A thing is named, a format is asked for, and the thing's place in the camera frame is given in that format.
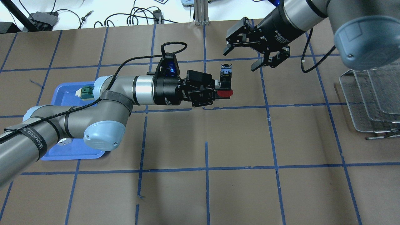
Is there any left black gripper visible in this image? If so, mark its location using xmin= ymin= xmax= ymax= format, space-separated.
xmin=155 ymin=70 xmax=232 ymax=108

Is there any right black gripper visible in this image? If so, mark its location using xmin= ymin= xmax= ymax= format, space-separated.
xmin=223 ymin=9 xmax=305 ymax=72

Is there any red push button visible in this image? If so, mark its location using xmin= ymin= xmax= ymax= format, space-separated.
xmin=216 ymin=64 xmax=234 ymax=99

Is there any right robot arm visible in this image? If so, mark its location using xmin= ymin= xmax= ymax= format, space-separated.
xmin=223 ymin=0 xmax=400 ymax=71

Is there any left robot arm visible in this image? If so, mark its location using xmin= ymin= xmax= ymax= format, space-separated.
xmin=0 ymin=67 xmax=233 ymax=188

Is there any green terminal block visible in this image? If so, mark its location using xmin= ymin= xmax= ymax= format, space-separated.
xmin=75 ymin=86 xmax=95 ymax=101

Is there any blue plastic tray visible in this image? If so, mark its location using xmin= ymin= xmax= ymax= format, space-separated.
xmin=41 ymin=81 xmax=105 ymax=161

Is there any white circuit breaker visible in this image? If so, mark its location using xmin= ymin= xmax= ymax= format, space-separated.
xmin=57 ymin=138 xmax=72 ymax=146

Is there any black usb hub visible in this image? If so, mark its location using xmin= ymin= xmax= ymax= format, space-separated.
xmin=28 ymin=12 xmax=59 ymax=27

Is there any black monitor stand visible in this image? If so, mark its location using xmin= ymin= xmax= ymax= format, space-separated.
xmin=1 ymin=0 xmax=39 ymax=32

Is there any aluminium frame post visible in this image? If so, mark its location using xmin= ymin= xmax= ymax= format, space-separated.
xmin=194 ymin=0 xmax=210 ymax=26

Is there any black cable bundle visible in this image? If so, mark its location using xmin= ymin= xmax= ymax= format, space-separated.
xmin=94 ymin=6 xmax=178 ymax=28

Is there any wire mesh shelf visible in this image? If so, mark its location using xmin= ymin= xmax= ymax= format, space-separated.
xmin=339 ymin=60 xmax=400 ymax=140

